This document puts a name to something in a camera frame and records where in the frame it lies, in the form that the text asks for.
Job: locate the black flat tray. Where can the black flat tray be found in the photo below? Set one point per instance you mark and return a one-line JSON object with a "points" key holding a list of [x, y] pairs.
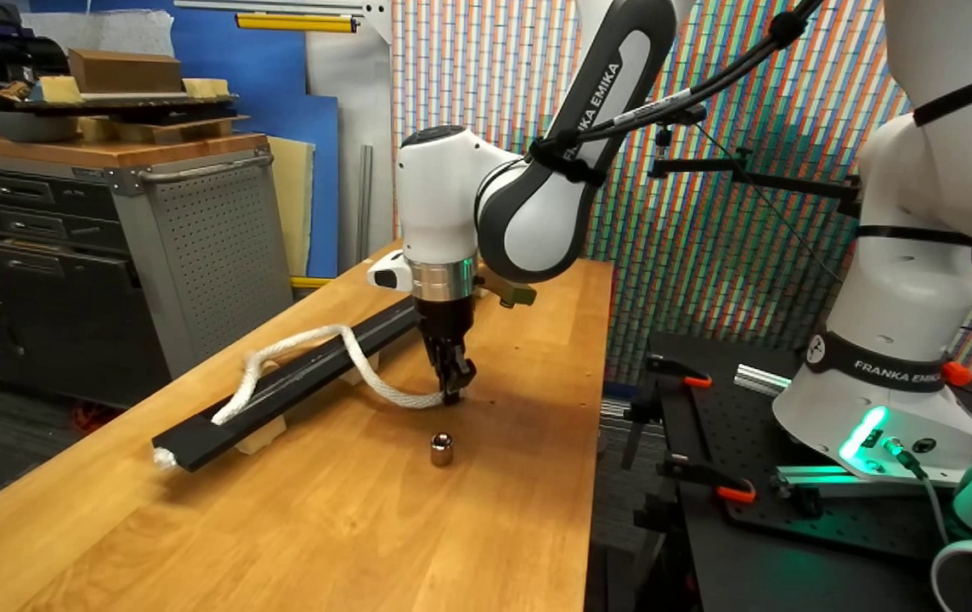
{"points": [[113, 115]]}

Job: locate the pale wooden support block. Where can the pale wooden support block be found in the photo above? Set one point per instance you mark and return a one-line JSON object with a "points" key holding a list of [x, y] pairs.
{"points": [[264, 437]]}

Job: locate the yellow spirit level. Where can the yellow spirit level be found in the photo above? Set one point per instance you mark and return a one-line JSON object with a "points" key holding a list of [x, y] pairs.
{"points": [[295, 22]]}

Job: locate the grey perforated tool cabinet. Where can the grey perforated tool cabinet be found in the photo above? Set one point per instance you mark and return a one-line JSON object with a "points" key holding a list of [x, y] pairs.
{"points": [[201, 258]]}

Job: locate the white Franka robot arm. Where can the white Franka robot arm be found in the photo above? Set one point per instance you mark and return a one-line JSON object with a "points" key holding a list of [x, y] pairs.
{"points": [[531, 216]]}

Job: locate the silver aluminium extrusion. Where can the silver aluminium extrusion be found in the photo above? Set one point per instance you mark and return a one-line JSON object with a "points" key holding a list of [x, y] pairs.
{"points": [[764, 379]]}

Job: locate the black bag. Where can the black bag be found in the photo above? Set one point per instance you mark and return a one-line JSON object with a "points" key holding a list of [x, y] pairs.
{"points": [[5, 45]]}

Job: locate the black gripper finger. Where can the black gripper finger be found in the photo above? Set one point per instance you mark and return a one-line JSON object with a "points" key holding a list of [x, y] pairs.
{"points": [[461, 368], [440, 360]]}

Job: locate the long black rail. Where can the long black rail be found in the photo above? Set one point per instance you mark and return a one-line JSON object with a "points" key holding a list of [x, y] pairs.
{"points": [[302, 374]]}

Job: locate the small metal nut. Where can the small metal nut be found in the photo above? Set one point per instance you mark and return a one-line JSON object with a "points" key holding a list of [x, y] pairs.
{"points": [[440, 450]]}

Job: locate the pale foam block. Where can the pale foam block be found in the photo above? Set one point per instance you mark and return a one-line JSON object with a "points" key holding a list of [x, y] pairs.
{"points": [[54, 88], [207, 88]]}

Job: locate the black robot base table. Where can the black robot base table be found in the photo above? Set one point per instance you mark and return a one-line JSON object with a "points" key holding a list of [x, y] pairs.
{"points": [[736, 555]]}

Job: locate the beige leaning panel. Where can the beige leaning panel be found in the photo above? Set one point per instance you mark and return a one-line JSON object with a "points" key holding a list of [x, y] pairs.
{"points": [[291, 206]]}

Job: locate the black orange clamp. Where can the black orange clamp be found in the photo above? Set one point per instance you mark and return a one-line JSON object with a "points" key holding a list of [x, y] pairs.
{"points": [[676, 371], [713, 479]]}

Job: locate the black camera on stand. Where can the black camera on stand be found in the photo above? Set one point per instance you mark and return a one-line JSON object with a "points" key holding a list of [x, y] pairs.
{"points": [[758, 178]]}

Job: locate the blue board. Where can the blue board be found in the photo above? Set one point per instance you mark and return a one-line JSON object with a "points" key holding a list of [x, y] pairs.
{"points": [[268, 78]]}

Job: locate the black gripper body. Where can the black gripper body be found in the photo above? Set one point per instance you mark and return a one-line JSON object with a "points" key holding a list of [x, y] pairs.
{"points": [[445, 320]]}

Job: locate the brown wooden box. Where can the brown wooden box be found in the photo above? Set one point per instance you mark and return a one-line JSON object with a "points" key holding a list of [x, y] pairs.
{"points": [[125, 70]]}

